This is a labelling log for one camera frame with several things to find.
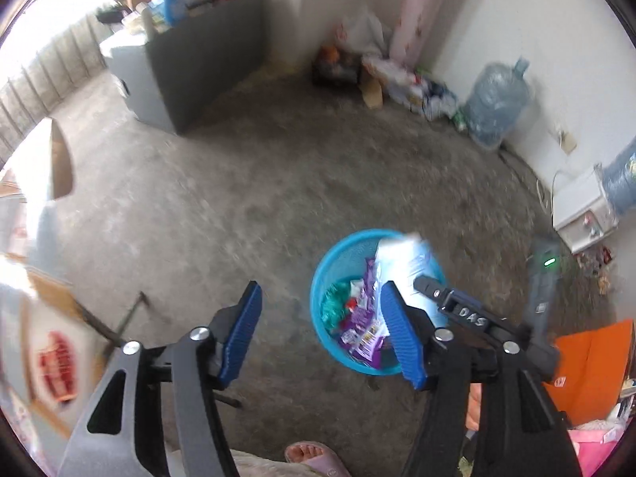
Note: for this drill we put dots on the purple snack wrapper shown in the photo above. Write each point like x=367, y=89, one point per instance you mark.
x=368, y=283
x=365, y=340

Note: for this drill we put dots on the pink rolled mat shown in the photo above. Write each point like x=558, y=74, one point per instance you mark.
x=422, y=10

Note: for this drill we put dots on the white plastic bag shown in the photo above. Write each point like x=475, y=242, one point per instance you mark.
x=356, y=288

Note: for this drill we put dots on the white snack packet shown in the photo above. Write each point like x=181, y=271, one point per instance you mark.
x=400, y=263

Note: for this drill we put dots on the pink packet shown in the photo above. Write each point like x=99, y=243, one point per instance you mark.
x=596, y=444

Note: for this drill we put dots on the red white carton box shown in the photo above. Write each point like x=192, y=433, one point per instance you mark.
x=49, y=357

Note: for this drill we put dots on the grey cabinet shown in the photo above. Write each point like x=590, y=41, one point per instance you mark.
x=213, y=69

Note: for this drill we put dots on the orange bag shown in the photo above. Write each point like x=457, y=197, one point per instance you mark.
x=591, y=372

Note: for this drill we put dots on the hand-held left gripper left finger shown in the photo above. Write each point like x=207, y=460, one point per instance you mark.
x=243, y=333

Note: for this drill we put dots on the brown cardboard piece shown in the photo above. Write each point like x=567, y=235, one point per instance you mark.
x=372, y=92

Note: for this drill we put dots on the beige fleece pants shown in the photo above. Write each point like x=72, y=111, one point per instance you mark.
x=258, y=464

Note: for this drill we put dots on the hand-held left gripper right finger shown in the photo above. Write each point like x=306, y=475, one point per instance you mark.
x=400, y=333

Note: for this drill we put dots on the white water dispenser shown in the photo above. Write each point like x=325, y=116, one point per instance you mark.
x=581, y=208

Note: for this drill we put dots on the pink slipper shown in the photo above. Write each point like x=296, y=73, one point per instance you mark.
x=333, y=464

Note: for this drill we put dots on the white cylinder container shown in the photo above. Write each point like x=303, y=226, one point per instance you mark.
x=148, y=17

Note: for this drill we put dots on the person's foot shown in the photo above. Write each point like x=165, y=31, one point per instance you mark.
x=309, y=453

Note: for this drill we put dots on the metal balcony railing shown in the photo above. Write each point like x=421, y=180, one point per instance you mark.
x=44, y=74

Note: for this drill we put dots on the large clear water jug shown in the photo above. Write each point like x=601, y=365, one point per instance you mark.
x=497, y=99

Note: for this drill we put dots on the blue water jug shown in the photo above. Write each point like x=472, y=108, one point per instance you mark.
x=621, y=179

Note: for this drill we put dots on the white shopping bag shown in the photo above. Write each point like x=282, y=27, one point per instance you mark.
x=362, y=30

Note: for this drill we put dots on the floral plastic bag pile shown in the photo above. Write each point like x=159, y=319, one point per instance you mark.
x=412, y=87

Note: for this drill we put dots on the dark crate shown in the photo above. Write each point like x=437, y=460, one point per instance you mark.
x=335, y=69

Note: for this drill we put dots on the green plastic bag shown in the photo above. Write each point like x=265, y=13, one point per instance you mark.
x=335, y=308

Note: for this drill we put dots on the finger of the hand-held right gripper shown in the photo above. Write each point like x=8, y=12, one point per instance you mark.
x=464, y=312

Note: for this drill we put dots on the blue plastic mesh basket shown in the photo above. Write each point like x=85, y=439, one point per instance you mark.
x=323, y=278

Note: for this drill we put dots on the red plastic wrapper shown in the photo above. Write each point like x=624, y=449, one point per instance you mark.
x=350, y=304

